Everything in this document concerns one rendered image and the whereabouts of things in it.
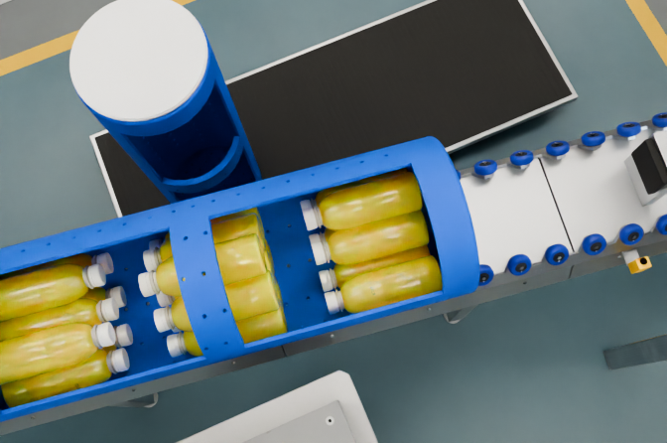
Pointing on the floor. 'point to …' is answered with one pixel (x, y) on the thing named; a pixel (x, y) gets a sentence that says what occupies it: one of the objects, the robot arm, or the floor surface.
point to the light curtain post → (637, 353)
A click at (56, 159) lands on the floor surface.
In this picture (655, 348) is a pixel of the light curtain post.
